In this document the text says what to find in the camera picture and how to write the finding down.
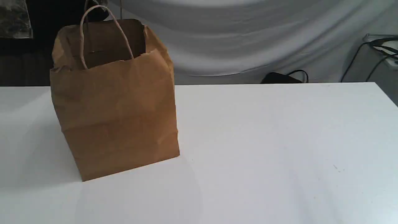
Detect brown paper bag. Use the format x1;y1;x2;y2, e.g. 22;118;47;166
50;5;180;181

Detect white backdrop cloth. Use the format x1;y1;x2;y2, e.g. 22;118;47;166
108;0;397;85

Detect black pouch behind table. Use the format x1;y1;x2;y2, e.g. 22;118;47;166
260;69;309;84

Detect person in patterned denim jacket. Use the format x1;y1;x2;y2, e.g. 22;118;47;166
0;0;108;86

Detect black cables at right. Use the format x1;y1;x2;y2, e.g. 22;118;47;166
341;37;398;82

